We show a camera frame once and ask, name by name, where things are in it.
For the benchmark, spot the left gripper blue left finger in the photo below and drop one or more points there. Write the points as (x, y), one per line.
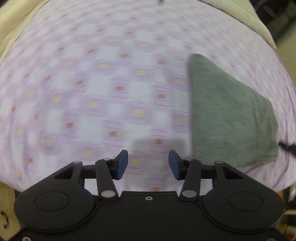
(107, 170)

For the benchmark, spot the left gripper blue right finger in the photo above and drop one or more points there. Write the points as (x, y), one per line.
(188, 171)

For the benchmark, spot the grey knit pants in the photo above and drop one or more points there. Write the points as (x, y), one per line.
(231, 122)

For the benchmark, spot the pink patterned bed sheet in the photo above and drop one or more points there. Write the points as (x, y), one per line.
(87, 79)

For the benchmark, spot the cream bedside cabinet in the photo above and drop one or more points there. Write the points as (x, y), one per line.
(9, 222)

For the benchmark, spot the cream quilted duvet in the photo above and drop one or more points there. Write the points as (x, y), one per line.
(243, 11)

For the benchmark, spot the beige pillow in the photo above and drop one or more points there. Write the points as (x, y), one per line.
(15, 16)

